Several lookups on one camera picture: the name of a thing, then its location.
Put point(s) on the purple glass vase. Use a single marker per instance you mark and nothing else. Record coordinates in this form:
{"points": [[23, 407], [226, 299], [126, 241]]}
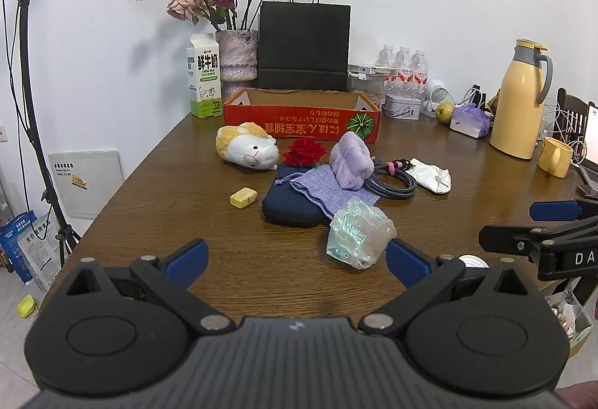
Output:
{"points": [[237, 56]]}

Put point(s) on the white wall panel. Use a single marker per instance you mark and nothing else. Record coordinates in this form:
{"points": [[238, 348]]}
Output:
{"points": [[93, 175]]}

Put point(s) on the white cloth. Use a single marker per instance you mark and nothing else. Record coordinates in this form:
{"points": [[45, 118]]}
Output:
{"points": [[432, 177]]}

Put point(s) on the laptop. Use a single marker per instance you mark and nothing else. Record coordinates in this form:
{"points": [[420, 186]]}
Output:
{"points": [[592, 133]]}

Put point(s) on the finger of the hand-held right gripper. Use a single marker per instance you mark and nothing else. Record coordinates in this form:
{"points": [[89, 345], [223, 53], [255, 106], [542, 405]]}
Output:
{"points": [[556, 210], [509, 239]]}

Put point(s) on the flat white box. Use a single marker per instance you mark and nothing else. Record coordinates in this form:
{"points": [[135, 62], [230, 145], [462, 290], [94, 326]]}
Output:
{"points": [[371, 69]]}

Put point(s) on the black paper bag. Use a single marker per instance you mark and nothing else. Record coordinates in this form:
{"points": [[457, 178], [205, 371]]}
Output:
{"points": [[303, 44]]}

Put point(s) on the black light stand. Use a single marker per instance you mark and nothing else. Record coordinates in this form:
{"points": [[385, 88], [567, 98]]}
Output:
{"points": [[24, 77]]}

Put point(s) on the small white fan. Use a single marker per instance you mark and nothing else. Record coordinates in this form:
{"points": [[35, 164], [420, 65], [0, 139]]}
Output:
{"points": [[438, 93]]}

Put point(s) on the iridescent plastic wrap bundle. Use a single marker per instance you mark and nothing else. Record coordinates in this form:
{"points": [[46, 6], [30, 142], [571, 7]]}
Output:
{"points": [[359, 231]]}

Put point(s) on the white tape roll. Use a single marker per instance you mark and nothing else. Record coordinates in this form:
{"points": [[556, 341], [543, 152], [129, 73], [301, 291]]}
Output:
{"points": [[473, 261]]}

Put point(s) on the white blue bag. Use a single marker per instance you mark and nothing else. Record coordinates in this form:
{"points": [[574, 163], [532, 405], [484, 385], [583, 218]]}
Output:
{"points": [[39, 255]]}

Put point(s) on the yellow mug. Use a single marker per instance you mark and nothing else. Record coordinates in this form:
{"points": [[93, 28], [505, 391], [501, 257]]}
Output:
{"points": [[556, 156]]}

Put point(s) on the dark wooden chair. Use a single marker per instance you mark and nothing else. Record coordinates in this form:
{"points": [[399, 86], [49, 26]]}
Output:
{"points": [[572, 110]]}

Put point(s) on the white green milk carton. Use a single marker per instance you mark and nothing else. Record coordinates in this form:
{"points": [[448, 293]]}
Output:
{"points": [[204, 77]]}

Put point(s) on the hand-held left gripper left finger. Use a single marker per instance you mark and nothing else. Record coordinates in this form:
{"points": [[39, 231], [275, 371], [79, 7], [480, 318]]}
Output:
{"points": [[191, 260]]}

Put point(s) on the navy blue zip case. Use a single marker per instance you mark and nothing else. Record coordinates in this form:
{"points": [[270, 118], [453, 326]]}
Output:
{"points": [[285, 208]]}

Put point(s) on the purple tissue pack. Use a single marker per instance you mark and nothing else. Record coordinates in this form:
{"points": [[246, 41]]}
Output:
{"points": [[469, 121]]}

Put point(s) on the colourful snack bag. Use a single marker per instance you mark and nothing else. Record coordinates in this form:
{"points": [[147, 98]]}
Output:
{"points": [[491, 103]]}

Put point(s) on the yellow green small container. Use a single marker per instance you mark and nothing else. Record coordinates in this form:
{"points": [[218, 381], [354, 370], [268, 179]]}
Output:
{"points": [[27, 307]]}

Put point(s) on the grey tin box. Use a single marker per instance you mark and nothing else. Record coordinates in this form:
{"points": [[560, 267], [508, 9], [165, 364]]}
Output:
{"points": [[402, 107]]}

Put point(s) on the yellow thermos jug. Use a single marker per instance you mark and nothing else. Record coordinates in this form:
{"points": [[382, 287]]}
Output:
{"points": [[516, 110]]}

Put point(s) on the purple fluffy headband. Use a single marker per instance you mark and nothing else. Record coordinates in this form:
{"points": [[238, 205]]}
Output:
{"points": [[350, 161]]}

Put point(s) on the white wall socket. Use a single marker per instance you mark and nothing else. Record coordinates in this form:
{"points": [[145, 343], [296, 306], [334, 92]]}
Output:
{"points": [[3, 133]]}

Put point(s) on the plush hamster toy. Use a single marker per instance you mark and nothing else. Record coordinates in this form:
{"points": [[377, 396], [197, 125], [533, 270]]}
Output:
{"points": [[243, 145]]}

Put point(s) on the purple knit pouch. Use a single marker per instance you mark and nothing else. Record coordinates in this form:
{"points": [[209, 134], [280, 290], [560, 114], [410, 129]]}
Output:
{"points": [[322, 189]]}

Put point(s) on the clear jar of seeds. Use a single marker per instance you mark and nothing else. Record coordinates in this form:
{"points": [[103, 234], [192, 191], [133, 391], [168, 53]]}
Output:
{"points": [[366, 86]]}

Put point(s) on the red artificial rose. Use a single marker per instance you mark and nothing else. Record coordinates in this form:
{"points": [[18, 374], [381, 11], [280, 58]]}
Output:
{"points": [[303, 152]]}

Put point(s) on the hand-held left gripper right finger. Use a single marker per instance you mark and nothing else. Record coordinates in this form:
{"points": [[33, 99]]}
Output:
{"points": [[405, 264]]}

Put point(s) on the small yellow charger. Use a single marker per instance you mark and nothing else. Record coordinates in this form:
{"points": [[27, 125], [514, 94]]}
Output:
{"points": [[244, 197]]}

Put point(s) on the red cardboard box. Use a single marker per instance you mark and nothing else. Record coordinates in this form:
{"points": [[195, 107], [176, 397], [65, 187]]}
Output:
{"points": [[289, 124]]}

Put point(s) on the clear water bottle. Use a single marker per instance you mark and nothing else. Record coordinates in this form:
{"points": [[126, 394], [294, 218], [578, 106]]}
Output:
{"points": [[387, 63], [404, 65], [420, 68]]}

